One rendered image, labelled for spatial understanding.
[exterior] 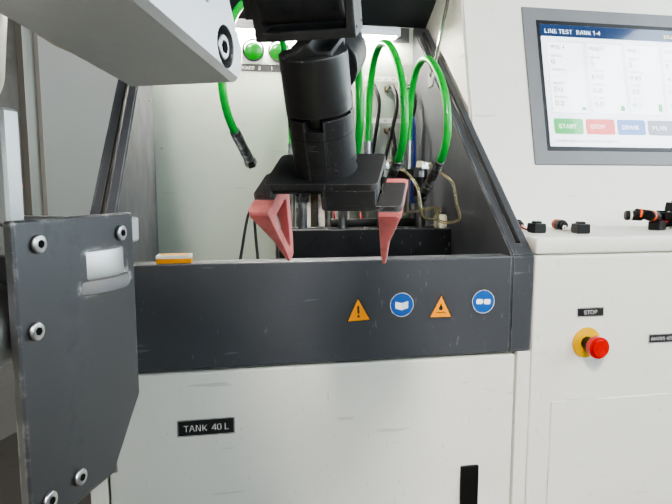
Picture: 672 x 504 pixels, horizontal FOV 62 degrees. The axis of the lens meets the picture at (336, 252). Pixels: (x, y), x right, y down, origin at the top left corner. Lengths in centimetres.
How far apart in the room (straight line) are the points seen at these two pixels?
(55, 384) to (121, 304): 7
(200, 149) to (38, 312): 109
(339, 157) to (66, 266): 25
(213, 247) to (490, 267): 71
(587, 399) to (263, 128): 90
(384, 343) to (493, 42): 71
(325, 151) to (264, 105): 92
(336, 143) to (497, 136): 78
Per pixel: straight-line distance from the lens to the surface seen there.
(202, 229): 138
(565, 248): 100
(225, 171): 138
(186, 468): 94
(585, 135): 133
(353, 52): 52
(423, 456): 99
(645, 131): 142
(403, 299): 89
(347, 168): 50
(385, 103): 144
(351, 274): 87
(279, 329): 87
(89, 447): 37
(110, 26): 20
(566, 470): 111
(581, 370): 106
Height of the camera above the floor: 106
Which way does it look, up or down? 7 degrees down
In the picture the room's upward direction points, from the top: straight up
